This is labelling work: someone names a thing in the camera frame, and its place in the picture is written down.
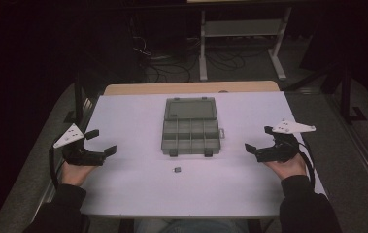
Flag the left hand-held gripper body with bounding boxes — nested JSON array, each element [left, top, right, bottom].
[[52, 122, 105, 167]]

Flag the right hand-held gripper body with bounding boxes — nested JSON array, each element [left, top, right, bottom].
[[254, 119, 318, 164]]

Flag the person's left hand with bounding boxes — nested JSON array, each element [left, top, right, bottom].
[[61, 159, 97, 187]]

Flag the person's right hand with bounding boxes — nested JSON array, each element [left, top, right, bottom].
[[263, 152, 308, 181]]

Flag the black metal stand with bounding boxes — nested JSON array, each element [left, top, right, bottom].
[[63, 72, 97, 124], [331, 54, 368, 125]]

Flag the gray plastic compartment box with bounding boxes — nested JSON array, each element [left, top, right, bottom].
[[160, 96, 226, 159]]

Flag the tan wooden table board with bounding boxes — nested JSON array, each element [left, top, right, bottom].
[[103, 80, 281, 97]]

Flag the white metal shelf stand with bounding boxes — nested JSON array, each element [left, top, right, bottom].
[[198, 6, 293, 83]]

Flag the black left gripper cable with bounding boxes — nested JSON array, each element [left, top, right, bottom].
[[48, 146, 60, 190]]

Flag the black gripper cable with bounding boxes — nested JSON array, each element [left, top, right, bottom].
[[48, 146, 60, 190], [297, 141, 318, 192]]

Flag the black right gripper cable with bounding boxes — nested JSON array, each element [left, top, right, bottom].
[[297, 141, 318, 192]]

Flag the black floor cables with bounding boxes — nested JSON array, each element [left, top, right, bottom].
[[130, 34, 272, 83]]

